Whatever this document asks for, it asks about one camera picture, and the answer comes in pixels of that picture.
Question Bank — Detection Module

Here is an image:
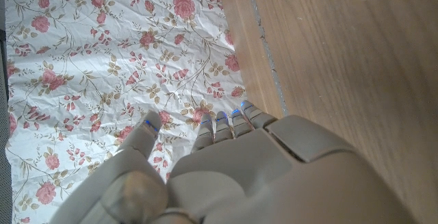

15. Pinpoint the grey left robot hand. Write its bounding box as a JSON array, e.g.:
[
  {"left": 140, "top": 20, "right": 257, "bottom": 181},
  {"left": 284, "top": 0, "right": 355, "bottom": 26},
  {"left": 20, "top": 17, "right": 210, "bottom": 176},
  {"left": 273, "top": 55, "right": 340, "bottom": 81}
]
[{"left": 49, "top": 100, "right": 419, "bottom": 224}]

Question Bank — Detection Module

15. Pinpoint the floral backdrop cloth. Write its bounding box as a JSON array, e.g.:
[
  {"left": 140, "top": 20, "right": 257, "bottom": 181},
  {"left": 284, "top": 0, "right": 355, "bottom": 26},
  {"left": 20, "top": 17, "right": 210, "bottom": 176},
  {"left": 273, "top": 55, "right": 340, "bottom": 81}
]
[{"left": 5, "top": 0, "right": 246, "bottom": 224}]

